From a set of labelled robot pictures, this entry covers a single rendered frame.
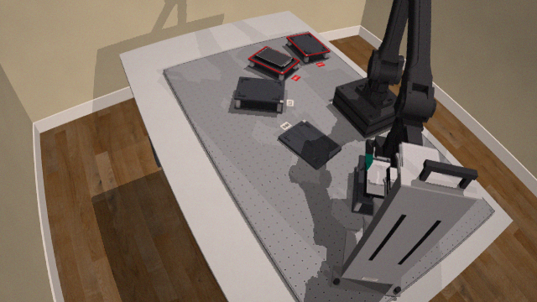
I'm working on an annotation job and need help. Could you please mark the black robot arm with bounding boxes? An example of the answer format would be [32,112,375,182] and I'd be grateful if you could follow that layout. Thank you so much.
[356,0,436,168]

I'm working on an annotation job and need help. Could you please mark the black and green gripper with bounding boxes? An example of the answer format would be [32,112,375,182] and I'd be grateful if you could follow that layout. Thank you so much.
[365,135,386,171]

